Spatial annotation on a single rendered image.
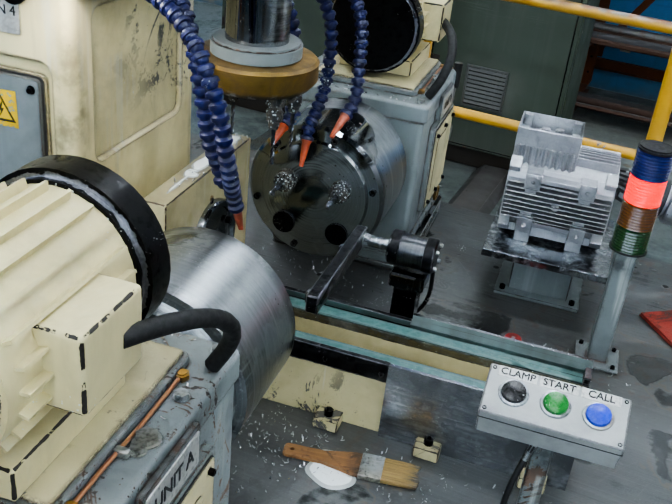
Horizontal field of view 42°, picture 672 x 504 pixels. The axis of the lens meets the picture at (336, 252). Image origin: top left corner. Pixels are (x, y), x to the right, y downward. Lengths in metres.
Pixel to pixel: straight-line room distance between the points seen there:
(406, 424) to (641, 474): 0.37
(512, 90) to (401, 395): 3.14
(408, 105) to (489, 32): 2.65
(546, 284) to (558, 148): 0.29
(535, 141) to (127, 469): 1.13
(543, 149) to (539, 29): 2.58
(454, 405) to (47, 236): 0.76
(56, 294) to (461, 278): 1.24
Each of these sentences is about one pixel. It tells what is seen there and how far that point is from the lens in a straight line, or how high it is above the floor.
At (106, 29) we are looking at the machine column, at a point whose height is 1.35.
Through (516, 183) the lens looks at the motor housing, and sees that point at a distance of 1.72.
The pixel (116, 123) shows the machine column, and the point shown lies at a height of 1.21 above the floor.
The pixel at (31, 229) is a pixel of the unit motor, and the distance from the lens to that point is 0.75.
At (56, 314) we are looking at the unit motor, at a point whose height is 1.31.
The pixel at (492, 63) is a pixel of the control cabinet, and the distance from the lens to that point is 4.36.
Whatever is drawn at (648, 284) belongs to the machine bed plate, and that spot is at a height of 0.80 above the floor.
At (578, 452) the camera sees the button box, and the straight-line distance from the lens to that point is 1.11.
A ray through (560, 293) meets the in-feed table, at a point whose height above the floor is 0.82.
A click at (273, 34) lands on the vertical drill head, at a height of 1.37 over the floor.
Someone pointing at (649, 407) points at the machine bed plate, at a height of 0.80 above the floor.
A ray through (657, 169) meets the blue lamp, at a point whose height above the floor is 1.19.
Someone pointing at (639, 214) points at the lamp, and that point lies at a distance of 1.54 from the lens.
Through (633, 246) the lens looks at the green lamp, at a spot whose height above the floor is 1.05.
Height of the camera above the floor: 1.70
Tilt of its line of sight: 29 degrees down
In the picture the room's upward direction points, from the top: 7 degrees clockwise
